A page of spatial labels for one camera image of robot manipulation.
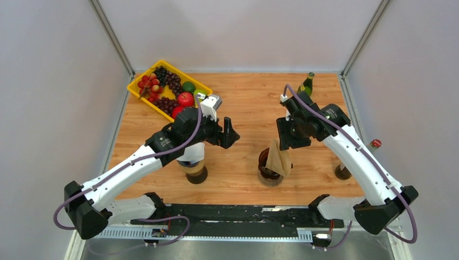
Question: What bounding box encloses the green lime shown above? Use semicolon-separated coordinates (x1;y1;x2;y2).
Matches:
182;81;196;94

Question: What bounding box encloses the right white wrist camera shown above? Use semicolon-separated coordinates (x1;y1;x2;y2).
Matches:
279;94;291;121

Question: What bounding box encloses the clear ribbed glass pitcher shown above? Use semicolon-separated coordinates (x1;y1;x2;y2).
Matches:
258;175;284;187

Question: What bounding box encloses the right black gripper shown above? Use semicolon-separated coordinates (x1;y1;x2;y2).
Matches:
277;115;311;151

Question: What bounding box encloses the brown paper coffee filter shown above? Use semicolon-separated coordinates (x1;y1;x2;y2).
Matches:
266;139;292;177

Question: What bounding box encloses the yellow plastic fruit tray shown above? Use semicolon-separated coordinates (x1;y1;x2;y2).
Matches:
127;60;213;122

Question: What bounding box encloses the cola bottle red cap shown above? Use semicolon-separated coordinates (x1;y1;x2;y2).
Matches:
334;139;382;181

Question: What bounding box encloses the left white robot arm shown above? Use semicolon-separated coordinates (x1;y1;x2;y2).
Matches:
63;107;240;240

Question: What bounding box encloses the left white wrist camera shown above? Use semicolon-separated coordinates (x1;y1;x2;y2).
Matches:
198;93;222;122

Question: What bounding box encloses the small dark grape bunch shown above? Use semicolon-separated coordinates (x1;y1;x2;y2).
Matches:
153;97;179;116

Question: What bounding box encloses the wooden ring dripper holder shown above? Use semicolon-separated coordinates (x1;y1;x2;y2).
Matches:
179;162;205;177

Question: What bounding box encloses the blue ribbed glass dripper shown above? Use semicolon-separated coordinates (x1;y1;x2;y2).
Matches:
177;160;202;168

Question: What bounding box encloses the green pear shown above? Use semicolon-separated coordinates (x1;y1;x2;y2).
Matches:
193;89;207;96

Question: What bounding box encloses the dark purple grape bunch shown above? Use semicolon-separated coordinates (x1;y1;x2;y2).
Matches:
154;66;183;97

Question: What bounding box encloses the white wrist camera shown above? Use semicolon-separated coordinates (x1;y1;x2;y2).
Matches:
279;94;291;121
198;93;222;122

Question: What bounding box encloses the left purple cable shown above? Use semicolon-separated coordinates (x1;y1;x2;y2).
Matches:
54;94;207;231

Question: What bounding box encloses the white paper coffee filter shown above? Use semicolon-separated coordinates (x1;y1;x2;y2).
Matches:
177;142;205;163

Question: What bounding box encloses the brown coffee server pot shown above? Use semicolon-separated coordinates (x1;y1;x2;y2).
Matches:
186;167;208;184

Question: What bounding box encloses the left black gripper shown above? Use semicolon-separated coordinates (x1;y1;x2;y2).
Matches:
184;108;240;149

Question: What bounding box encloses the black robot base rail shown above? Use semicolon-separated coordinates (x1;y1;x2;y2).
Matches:
130;192;345;247

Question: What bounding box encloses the red tomato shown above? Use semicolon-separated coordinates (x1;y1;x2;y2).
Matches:
171;106;185;119

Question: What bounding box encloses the green glass bottle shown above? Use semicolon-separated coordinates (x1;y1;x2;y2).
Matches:
297;72;315;96

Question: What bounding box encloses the amber glass dripper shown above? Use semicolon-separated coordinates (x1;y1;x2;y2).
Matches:
257;148;280;179

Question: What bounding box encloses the red apple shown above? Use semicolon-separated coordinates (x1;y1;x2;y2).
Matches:
177;92;195;107

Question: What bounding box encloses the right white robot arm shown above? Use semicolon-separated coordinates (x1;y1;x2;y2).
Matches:
277;100;418;235

